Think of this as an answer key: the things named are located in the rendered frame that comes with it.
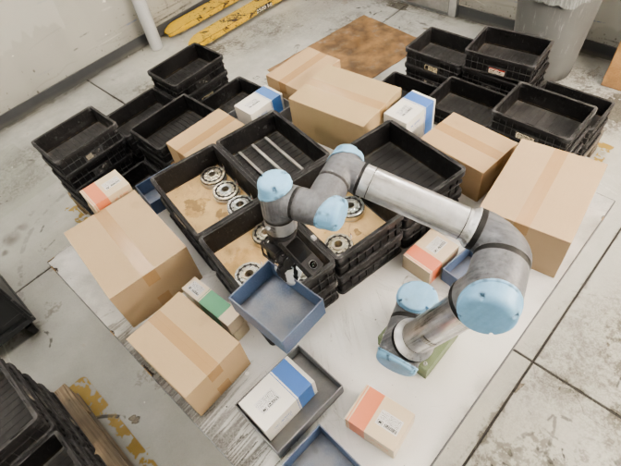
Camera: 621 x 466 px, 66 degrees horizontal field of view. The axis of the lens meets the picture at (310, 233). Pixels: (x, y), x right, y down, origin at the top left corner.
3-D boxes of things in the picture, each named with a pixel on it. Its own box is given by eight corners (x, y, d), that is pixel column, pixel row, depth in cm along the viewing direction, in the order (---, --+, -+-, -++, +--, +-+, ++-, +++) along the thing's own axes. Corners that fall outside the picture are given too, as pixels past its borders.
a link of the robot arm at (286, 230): (302, 213, 109) (276, 233, 105) (304, 226, 112) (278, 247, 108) (280, 198, 112) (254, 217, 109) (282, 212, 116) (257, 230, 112)
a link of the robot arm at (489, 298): (419, 339, 141) (545, 263, 95) (403, 385, 133) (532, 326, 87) (383, 319, 141) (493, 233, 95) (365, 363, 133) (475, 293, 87)
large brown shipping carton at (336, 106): (400, 124, 224) (401, 87, 208) (364, 163, 210) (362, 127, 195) (331, 99, 242) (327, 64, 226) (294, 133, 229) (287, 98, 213)
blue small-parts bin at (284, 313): (326, 312, 125) (323, 299, 120) (286, 354, 119) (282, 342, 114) (273, 273, 135) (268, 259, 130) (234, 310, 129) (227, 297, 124)
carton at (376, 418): (414, 423, 140) (415, 414, 135) (393, 459, 135) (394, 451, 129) (367, 393, 147) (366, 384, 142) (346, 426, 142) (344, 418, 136)
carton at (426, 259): (430, 240, 180) (432, 227, 174) (456, 258, 174) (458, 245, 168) (402, 266, 175) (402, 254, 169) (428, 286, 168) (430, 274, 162)
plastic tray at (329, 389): (300, 350, 159) (298, 343, 155) (344, 391, 149) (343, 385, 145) (237, 410, 149) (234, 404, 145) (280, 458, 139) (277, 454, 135)
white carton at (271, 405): (291, 367, 155) (286, 355, 148) (317, 391, 149) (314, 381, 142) (245, 413, 148) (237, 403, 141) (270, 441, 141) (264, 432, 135)
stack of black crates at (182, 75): (213, 98, 350) (194, 42, 315) (240, 113, 336) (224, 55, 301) (170, 128, 334) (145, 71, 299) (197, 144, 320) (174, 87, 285)
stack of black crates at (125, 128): (170, 128, 334) (152, 86, 308) (197, 144, 320) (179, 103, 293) (123, 160, 318) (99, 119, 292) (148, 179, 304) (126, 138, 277)
